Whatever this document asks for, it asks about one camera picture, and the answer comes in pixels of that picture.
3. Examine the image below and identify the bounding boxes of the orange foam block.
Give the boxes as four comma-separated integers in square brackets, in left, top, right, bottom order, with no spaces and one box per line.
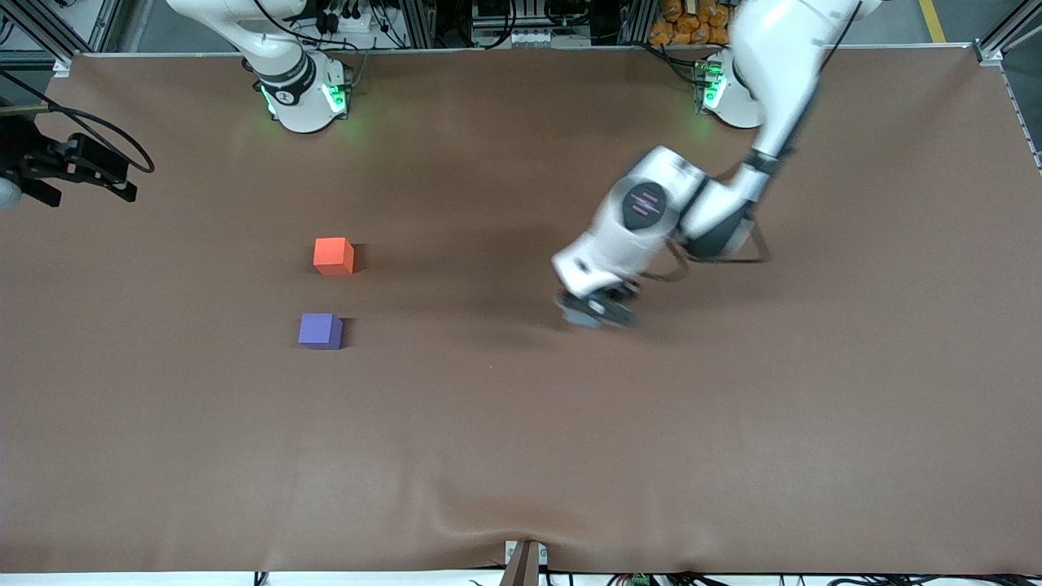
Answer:
[313,237,356,277]

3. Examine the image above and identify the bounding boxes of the purple foam block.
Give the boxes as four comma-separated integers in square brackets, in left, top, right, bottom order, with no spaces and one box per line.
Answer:
[297,313,344,351]

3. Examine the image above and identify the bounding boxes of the brown table mat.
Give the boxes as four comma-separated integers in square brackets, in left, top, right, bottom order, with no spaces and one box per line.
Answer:
[0,45,1042,575]

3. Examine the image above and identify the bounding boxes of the white power strip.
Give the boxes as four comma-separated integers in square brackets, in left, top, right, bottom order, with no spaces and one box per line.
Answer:
[313,0,383,33]

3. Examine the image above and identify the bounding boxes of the orange mesh bags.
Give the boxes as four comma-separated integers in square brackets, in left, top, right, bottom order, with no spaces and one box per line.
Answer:
[649,0,738,47]

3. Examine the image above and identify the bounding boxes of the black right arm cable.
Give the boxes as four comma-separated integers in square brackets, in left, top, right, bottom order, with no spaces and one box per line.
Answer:
[0,69,155,175]

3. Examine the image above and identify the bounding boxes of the aluminium frame profile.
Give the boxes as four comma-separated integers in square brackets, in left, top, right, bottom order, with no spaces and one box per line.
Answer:
[0,0,123,78]
[973,0,1042,68]

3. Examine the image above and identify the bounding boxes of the brown strip with white bracket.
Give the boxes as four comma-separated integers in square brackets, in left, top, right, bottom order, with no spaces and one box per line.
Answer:
[501,539,549,586]

